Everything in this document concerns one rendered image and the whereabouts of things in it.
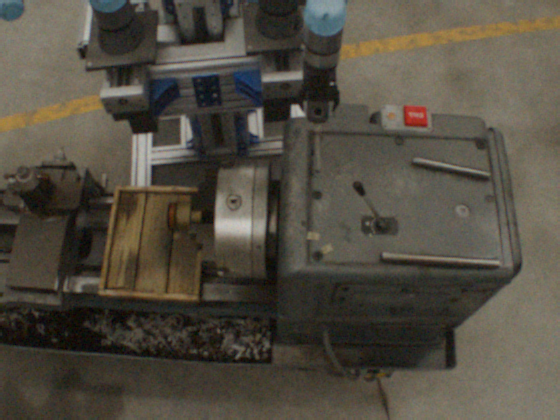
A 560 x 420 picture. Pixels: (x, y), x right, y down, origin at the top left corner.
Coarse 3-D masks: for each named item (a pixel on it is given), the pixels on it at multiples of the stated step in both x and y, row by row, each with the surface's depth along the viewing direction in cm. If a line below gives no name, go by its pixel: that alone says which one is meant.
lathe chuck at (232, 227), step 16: (224, 160) 149; (240, 160) 149; (224, 176) 142; (240, 176) 142; (224, 192) 139; (240, 192) 139; (224, 208) 138; (240, 208) 138; (224, 224) 138; (240, 224) 138; (224, 240) 139; (240, 240) 139; (224, 256) 141; (240, 256) 141; (240, 272) 146
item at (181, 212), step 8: (184, 200) 153; (168, 208) 151; (176, 208) 151; (184, 208) 150; (168, 216) 150; (176, 216) 150; (184, 216) 150; (192, 216) 151; (200, 216) 151; (168, 224) 151; (176, 224) 151; (184, 224) 150
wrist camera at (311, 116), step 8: (312, 72) 116; (312, 80) 116; (320, 80) 116; (328, 80) 116; (312, 88) 116; (320, 88) 116; (328, 88) 116; (312, 96) 116; (320, 96) 116; (328, 96) 116; (312, 104) 116; (320, 104) 116; (328, 104) 116; (312, 112) 116; (320, 112) 116; (328, 112) 116; (312, 120) 116; (320, 120) 116
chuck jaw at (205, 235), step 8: (192, 224) 151; (200, 224) 151; (208, 224) 151; (192, 232) 149; (200, 232) 149; (208, 232) 149; (200, 240) 148; (208, 240) 148; (200, 248) 150; (208, 248) 147; (208, 256) 146; (208, 264) 148; (224, 272) 148
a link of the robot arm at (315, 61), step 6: (306, 48) 110; (306, 54) 111; (312, 54) 109; (336, 54) 110; (306, 60) 113; (312, 60) 111; (318, 60) 110; (324, 60) 110; (330, 60) 110; (336, 60) 112; (312, 66) 112; (318, 66) 112; (324, 66) 112; (330, 66) 112
